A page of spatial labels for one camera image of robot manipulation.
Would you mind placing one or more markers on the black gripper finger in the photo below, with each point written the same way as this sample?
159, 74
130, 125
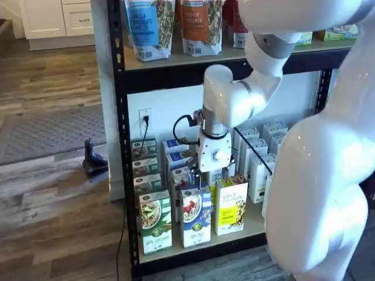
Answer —
231, 167
197, 169

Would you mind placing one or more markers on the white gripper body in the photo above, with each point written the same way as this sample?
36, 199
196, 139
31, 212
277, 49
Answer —
214, 152

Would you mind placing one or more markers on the blue and white cereal box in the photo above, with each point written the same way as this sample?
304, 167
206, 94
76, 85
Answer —
178, 160
181, 175
175, 145
195, 216

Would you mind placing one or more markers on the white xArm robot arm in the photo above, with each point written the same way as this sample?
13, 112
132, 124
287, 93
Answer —
322, 175

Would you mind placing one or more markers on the yellow purely elizabeth box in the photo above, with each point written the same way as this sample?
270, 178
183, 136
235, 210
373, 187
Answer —
231, 205
218, 177

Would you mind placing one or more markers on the white box black label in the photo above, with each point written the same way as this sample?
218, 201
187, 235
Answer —
246, 133
252, 146
259, 175

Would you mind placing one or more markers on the green cereal box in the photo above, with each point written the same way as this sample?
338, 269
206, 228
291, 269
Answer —
149, 150
145, 165
146, 181
155, 222

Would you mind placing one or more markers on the white box pink label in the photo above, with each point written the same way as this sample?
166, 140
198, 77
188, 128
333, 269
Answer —
278, 140
274, 127

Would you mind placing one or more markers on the black metal shelf unit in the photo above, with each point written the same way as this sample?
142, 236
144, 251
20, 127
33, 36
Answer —
120, 131

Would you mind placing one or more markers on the green Bobo's apple pie box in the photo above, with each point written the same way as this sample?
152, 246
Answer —
303, 38

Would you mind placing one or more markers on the green Bobo's peach box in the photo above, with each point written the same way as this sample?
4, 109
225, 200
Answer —
337, 32

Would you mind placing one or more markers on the black object on floor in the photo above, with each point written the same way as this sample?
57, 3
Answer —
93, 167

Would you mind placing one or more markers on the red purely elizabeth pouch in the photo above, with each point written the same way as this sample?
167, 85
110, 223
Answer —
240, 38

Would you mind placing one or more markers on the orange purely elizabeth pouch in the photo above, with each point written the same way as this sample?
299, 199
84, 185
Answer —
178, 14
199, 23

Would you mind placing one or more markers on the blue purely elizabeth pouch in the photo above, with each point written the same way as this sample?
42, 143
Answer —
143, 29

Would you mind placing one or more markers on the grey floor rug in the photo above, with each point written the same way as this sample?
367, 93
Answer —
44, 131

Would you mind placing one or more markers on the white cabinet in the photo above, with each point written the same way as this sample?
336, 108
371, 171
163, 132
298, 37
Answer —
44, 17

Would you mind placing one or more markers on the white wall outlet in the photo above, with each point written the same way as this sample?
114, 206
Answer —
140, 112

